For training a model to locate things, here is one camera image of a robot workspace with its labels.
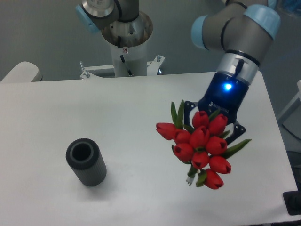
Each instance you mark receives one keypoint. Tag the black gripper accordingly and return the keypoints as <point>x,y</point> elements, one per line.
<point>226,94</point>

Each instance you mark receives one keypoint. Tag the red tulip bouquet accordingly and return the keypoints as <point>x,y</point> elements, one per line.
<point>204,147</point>

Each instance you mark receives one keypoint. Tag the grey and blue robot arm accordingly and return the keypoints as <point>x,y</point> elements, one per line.
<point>244,30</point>

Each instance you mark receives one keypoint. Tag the dark grey ribbed vase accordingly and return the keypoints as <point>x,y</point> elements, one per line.
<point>84,157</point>

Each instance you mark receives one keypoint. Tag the black device at table edge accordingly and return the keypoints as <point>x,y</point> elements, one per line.
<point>293,202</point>

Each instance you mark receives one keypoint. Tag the white chair corner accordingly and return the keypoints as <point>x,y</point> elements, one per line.
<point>22,73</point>

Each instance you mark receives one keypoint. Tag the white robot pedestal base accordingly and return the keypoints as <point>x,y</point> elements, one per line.
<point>128,46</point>

